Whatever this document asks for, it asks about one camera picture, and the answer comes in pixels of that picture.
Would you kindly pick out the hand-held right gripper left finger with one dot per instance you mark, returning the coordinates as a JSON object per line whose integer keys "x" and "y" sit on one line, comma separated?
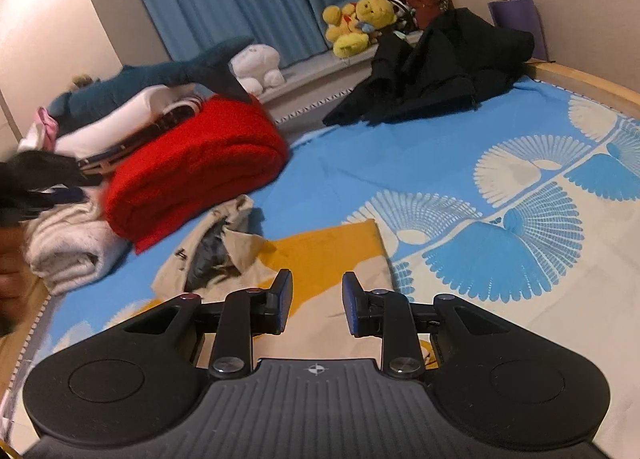
{"x": 286, "y": 296}

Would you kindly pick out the wooden bed rail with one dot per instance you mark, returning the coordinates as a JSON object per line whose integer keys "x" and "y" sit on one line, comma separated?
{"x": 590, "y": 84}

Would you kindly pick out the folded white quilt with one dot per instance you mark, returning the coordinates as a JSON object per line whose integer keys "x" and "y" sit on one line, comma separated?
{"x": 70, "y": 244}

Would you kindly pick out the white plush toy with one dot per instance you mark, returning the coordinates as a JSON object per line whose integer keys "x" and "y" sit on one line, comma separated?
{"x": 255, "y": 66}

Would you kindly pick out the tan plush toy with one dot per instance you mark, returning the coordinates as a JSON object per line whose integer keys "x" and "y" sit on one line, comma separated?
{"x": 82, "y": 81}

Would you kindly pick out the purple paper bag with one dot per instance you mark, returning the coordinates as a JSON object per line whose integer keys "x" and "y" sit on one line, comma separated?
{"x": 517, "y": 24}

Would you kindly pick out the yellow plush bear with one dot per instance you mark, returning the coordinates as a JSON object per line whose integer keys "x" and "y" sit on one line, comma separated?
{"x": 376, "y": 13}

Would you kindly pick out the black and white striped plush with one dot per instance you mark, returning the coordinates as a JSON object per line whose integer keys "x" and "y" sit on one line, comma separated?
{"x": 404, "y": 14}

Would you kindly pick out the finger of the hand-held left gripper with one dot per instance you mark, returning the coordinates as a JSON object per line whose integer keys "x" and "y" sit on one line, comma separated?
{"x": 60, "y": 196}

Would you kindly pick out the white and pink garment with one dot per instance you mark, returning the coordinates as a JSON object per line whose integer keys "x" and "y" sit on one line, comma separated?
{"x": 42, "y": 131}

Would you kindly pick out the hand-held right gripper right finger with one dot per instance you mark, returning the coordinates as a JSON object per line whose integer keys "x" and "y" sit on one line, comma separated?
{"x": 348, "y": 304}

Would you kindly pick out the beige and mustard hooded jacket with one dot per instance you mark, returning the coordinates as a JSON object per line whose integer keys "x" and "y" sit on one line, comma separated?
{"x": 320, "y": 249}

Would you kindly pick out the dark blue shark plush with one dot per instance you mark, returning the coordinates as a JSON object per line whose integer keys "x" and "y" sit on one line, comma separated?
{"x": 150, "y": 76}

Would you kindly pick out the yellow plush duck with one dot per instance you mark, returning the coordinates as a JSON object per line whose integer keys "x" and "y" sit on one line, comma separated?
{"x": 347, "y": 36}

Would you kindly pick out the white window sill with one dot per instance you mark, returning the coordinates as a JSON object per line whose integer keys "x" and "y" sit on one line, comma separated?
{"x": 320, "y": 81}

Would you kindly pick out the pile of black clothes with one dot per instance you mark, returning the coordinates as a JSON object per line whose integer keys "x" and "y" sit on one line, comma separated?
{"x": 440, "y": 69}

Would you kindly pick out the folded dark patterned blanket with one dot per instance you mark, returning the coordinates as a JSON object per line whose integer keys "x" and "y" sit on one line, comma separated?
{"x": 150, "y": 131}

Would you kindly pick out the folded red blanket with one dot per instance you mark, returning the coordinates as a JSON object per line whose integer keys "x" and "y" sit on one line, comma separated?
{"x": 200, "y": 164}

